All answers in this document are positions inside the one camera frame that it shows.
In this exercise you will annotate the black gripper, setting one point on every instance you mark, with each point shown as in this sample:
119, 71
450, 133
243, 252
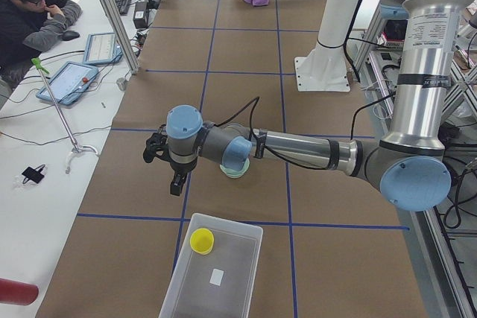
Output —
179, 168

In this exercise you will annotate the yellow cup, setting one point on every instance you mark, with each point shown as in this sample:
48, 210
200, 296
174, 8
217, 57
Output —
202, 241

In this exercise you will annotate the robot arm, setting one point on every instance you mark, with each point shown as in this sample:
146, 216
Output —
405, 165

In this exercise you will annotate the green bowl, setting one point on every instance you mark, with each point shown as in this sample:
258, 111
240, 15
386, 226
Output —
235, 174

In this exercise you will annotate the clear plastic bin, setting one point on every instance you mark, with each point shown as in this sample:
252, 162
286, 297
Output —
219, 283

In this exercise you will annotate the small metal cylinder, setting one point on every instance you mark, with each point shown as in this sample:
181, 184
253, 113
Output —
122, 83

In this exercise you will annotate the small black device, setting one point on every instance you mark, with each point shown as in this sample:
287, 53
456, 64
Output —
33, 175

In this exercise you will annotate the near teach pendant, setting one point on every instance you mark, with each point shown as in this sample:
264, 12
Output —
71, 81

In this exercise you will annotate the teach pendant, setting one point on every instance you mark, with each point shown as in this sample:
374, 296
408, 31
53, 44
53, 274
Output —
71, 81
101, 49

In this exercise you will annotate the far teach pendant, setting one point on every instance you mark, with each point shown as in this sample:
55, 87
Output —
101, 49

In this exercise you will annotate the black power adapter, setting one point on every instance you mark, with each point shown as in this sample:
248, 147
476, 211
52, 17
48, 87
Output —
141, 15

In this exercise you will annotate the black computer mouse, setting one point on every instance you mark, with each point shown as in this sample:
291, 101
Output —
70, 35

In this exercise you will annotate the red bottle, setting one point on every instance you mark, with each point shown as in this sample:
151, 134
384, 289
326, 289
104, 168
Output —
17, 293

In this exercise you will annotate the seated person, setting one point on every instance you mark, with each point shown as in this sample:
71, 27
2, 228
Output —
30, 28

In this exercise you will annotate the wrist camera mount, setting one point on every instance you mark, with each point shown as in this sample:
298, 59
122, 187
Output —
156, 146

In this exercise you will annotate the green handled grabber stick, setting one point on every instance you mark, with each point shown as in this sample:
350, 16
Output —
77, 149

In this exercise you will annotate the white pedestal column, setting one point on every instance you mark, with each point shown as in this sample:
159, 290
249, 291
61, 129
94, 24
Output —
324, 69

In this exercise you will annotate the aluminium frame post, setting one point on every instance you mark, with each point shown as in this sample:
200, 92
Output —
122, 38

